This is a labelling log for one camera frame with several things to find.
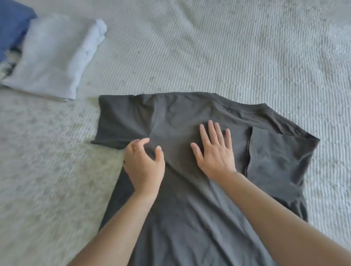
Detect white textured bedspread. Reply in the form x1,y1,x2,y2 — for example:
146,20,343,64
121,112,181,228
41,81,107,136
0,0,351,266

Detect folded blue garment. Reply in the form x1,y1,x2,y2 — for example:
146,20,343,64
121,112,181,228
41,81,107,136
0,0,38,62

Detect folded patterned garment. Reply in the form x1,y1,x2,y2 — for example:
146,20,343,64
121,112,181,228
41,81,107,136
0,46,23,80

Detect person's right hand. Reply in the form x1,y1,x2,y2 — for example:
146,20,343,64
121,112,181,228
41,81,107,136
190,120,237,182

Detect person's left hand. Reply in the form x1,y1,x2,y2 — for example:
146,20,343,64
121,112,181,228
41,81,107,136
123,138,166,195

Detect folded light grey garment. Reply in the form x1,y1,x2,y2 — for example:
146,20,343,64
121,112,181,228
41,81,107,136
1,13,108,101

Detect person's right forearm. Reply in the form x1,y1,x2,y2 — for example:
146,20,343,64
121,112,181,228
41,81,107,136
211,172,351,266

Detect person's left forearm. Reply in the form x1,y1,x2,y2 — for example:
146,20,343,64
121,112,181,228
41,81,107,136
67,190,160,266

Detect dark grey t-shirt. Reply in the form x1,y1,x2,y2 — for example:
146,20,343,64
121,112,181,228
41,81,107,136
91,92,321,266

